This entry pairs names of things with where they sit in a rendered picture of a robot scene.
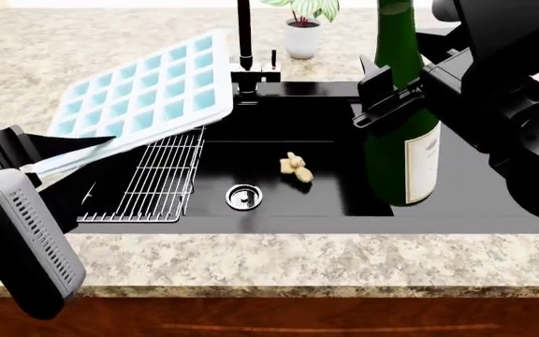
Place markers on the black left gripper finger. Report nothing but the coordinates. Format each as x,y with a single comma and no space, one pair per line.
63,200
66,142

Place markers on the black kitchen sink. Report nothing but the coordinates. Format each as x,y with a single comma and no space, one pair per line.
297,137

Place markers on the brown wooden cabinet front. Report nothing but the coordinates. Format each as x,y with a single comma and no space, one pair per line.
269,316

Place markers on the green wine bottle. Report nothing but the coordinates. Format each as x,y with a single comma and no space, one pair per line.
397,38

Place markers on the small black faucet lever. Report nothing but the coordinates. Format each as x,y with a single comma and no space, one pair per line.
273,59

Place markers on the yellow ginger root piece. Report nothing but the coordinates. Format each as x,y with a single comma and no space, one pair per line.
293,164

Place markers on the white plant pot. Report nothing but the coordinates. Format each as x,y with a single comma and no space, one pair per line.
302,40

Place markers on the black sink faucet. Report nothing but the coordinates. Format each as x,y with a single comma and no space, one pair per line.
246,35

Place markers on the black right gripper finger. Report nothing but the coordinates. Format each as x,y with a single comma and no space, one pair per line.
376,81

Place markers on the white ice cube tray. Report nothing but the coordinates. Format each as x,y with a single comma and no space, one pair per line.
148,94

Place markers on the round metal drain strainer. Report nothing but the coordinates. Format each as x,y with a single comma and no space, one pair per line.
244,196

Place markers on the green striped leafy plant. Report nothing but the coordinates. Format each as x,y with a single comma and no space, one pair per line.
311,8

